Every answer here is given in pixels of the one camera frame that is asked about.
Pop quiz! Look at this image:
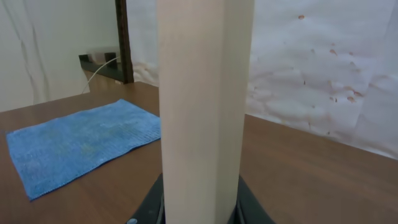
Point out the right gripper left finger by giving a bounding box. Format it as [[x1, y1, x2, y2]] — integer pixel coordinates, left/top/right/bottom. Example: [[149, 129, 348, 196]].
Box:
[[126, 173, 165, 224]]

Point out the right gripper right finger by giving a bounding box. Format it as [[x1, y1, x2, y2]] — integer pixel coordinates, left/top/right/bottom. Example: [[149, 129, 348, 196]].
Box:
[[228, 175, 276, 224]]

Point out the blue cloth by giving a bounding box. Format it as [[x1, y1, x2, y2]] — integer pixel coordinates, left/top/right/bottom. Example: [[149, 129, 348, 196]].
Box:
[[5, 98, 162, 202]]

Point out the white cable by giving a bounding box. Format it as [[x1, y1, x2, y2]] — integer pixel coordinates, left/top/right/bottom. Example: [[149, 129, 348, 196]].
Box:
[[81, 55, 121, 95]]

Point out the dark brown post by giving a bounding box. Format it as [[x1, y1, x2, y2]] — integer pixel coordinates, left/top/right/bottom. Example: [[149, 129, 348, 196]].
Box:
[[114, 0, 135, 85]]

